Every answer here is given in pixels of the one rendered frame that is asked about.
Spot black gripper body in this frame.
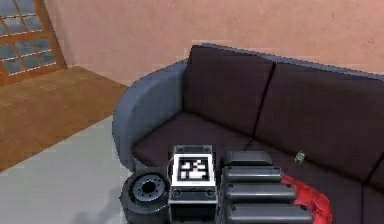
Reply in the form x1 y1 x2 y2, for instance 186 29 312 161
119 159 172 224

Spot grey sofa with dark cushions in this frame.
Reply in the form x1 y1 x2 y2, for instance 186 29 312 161
111 43 384 224

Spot small green and yellow object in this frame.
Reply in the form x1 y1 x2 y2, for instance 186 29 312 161
294 150 307 164

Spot red cloth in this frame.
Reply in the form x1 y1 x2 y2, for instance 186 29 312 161
281 173 333 224

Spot brown framed window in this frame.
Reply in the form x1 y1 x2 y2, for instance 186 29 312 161
0 0 69 87

